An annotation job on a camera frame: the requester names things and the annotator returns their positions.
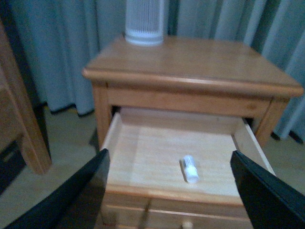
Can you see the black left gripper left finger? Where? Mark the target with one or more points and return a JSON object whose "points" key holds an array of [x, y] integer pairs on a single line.
{"points": [[47, 213]]}

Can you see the wooden nightstand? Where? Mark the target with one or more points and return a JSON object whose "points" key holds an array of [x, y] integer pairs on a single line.
{"points": [[170, 117]]}

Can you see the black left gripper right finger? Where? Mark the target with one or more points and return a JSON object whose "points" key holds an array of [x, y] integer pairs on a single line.
{"points": [[270, 203]]}

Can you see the black under-bed storage box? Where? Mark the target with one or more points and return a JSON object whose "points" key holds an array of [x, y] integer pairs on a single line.
{"points": [[11, 164]]}

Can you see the wooden drawer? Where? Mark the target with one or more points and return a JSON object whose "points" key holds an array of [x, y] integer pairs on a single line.
{"points": [[139, 218], [146, 147]]}

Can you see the white medicine bottle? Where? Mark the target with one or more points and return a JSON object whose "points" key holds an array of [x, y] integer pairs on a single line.
{"points": [[189, 169]]}

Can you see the wooden bed frame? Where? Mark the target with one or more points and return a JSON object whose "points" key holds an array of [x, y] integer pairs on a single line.
{"points": [[17, 119]]}

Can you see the white cylindrical air purifier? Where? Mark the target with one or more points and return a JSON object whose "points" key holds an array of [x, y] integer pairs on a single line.
{"points": [[144, 22]]}

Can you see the grey curtain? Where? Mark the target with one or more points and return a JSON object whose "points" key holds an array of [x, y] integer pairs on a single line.
{"points": [[59, 47]]}

